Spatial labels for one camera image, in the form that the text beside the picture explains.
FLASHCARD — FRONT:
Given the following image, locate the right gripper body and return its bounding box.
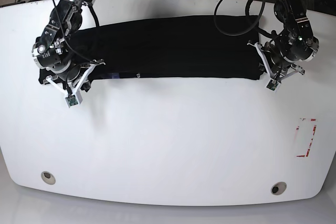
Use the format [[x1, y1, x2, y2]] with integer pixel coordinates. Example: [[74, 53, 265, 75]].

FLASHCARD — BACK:
[[43, 59, 106, 97]]

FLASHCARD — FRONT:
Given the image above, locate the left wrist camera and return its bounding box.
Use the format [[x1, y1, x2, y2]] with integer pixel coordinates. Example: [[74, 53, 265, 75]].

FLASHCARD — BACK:
[[266, 79, 281, 92]]

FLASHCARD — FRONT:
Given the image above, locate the left table grommet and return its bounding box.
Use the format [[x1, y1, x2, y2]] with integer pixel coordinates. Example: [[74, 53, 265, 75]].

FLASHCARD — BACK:
[[41, 171, 56, 185]]

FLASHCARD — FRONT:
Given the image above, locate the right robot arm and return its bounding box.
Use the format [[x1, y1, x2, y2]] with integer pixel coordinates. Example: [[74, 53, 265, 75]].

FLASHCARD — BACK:
[[32, 0, 99, 96]]

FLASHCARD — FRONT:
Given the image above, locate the black graphic t-shirt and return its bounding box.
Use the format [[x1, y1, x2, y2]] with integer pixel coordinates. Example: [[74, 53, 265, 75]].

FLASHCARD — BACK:
[[38, 14, 265, 86]]

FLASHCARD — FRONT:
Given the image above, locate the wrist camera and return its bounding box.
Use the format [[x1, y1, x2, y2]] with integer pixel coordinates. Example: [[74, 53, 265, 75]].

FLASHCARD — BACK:
[[266, 79, 281, 92], [65, 93, 82, 108]]

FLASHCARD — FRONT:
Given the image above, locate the right table grommet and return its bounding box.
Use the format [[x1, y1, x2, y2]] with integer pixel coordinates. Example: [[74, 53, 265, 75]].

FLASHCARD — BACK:
[[271, 182, 287, 196]]

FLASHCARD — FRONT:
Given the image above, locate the red tape marking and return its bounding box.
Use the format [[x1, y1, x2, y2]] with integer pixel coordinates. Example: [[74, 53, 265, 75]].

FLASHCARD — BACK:
[[293, 118, 317, 157]]

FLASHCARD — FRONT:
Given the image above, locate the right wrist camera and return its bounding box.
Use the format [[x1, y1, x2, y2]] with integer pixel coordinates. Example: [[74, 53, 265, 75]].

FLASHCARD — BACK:
[[65, 93, 82, 108]]

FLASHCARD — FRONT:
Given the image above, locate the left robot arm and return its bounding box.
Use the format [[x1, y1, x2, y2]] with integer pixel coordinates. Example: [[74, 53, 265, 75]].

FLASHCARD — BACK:
[[218, 0, 319, 89]]

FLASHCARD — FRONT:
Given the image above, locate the table grommet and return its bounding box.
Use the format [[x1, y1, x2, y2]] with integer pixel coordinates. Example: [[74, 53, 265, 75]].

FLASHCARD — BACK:
[[271, 182, 287, 196], [41, 171, 56, 185]]

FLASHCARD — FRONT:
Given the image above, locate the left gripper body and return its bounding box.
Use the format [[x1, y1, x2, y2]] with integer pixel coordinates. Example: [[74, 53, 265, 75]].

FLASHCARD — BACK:
[[247, 40, 305, 81]]

